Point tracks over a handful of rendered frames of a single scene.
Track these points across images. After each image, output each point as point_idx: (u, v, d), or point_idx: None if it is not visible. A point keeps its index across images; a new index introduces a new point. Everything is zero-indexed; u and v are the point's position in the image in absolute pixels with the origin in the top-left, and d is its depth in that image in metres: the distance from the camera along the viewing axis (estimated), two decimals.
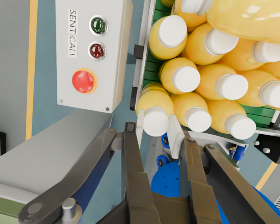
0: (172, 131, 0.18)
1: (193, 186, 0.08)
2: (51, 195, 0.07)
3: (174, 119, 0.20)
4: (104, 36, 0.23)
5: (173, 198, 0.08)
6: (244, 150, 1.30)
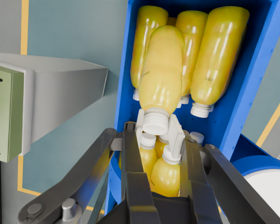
0: (173, 131, 0.18)
1: (193, 186, 0.08)
2: (50, 195, 0.07)
3: (174, 119, 0.20)
4: None
5: (173, 198, 0.08)
6: None
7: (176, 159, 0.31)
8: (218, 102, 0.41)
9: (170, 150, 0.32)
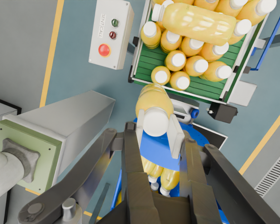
0: (172, 131, 0.18)
1: (193, 186, 0.08)
2: (51, 195, 0.07)
3: (174, 119, 0.20)
4: (117, 28, 0.47)
5: (173, 198, 0.08)
6: (224, 142, 1.52)
7: None
8: None
9: None
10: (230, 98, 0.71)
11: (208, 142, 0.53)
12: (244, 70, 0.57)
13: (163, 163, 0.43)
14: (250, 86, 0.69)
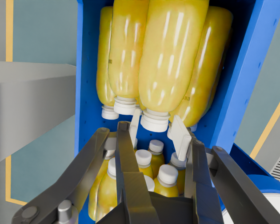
0: (178, 132, 0.18)
1: (197, 187, 0.08)
2: (46, 198, 0.07)
3: (178, 120, 0.19)
4: None
5: (173, 198, 0.08)
6: None
7: None
8: (202, 119, 0.35)
9: None
10: None
11: None
12: None
13: None
14: None
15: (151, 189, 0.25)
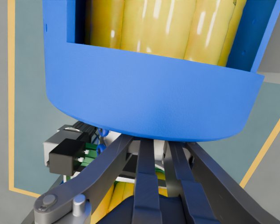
0: None
1: (184, 186, 0.08)
2: (65, 189, 0.08)
3: None
4: None
5: (173, 198, 0.08)
6: None
7: None
8: None
9: None
10: None
11: None
12: None
13: (178, 76, 0.10)
14: None
15: None
